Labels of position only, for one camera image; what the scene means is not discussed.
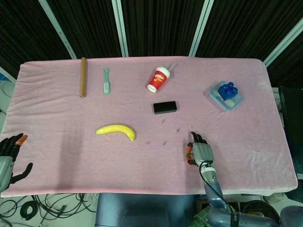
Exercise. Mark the blue toy brick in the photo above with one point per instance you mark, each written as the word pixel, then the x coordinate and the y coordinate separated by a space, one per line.
pixel 227 91

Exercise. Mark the black pleated curtain panel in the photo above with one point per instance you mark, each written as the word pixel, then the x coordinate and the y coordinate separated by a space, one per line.
pixel 161 26
pixel 248 26
pixel 291 68
pixel 23 30
pixel 90 26

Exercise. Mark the white partition post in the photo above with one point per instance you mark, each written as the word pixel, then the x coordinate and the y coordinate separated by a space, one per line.
pixel 120 28
pixel 201 28
pixel 284 44
pixel 8 73
pixel 59 30

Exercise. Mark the red paper cup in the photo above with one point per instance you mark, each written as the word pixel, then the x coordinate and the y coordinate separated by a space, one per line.
pixel 159 79

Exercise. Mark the yellow toy banana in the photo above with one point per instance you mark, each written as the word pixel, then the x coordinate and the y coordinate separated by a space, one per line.
pixel 113 128

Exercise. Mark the brown wooden rolling pin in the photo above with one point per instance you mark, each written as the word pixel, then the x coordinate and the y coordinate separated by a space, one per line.
pixel 83 78

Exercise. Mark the black waste bin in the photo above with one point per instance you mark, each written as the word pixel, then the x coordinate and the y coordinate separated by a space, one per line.
pixel 260 208

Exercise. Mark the clear container blue rim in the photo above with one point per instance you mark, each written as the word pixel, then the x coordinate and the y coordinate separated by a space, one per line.
pixel 227 106

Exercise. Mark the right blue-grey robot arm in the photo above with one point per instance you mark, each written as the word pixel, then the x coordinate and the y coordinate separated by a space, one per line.
pixel 214 191

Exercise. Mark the black rectangular box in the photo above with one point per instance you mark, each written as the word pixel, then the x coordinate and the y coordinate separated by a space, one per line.
pixel 165 107

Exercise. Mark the green plaid cloth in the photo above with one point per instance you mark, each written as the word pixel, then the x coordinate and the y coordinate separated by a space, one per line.
pixel 201 218

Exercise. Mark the blue-grey robot torso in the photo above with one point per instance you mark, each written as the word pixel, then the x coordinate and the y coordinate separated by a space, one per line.
pixel 142 210

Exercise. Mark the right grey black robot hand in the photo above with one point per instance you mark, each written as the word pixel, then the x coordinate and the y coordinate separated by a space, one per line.
pixel 203 151

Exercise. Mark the black equipment case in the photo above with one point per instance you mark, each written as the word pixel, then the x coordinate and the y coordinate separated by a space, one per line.
pixel 292 118

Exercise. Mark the brown cardboard box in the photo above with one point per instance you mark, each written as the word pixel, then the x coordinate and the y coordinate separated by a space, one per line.
pixel 201 201

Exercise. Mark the silver metal chain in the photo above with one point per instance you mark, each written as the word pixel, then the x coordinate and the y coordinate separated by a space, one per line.
pixel 189 154

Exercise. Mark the pink table cloth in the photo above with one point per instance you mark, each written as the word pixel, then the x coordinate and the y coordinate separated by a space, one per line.
pixel 71 106

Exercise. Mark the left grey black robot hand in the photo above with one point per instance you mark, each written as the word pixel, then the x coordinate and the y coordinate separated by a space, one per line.
pixel 6 165

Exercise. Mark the green plastic brush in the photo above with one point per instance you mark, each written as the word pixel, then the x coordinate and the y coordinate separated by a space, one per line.
pixel 106 85

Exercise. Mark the clear drinking straw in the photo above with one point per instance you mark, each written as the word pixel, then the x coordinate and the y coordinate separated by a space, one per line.
pixel 173 66

